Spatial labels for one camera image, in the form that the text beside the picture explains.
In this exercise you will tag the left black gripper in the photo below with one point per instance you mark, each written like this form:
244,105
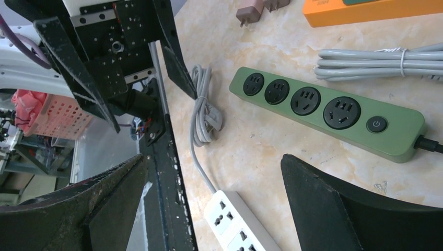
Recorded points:
115,37

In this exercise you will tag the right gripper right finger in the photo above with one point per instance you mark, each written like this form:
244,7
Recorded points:
332,214

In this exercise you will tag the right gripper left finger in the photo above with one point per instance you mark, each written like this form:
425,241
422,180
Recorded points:
97,213

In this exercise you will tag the green power strip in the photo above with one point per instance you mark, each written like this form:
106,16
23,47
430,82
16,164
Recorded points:
384,129

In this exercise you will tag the orange power strip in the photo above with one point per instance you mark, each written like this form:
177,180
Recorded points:
331,13

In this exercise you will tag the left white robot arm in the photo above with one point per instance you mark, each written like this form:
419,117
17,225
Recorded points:
37,55

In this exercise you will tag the pink plastic basket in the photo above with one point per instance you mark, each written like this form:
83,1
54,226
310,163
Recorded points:
49,115

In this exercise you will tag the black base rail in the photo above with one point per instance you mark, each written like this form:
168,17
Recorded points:
167,215

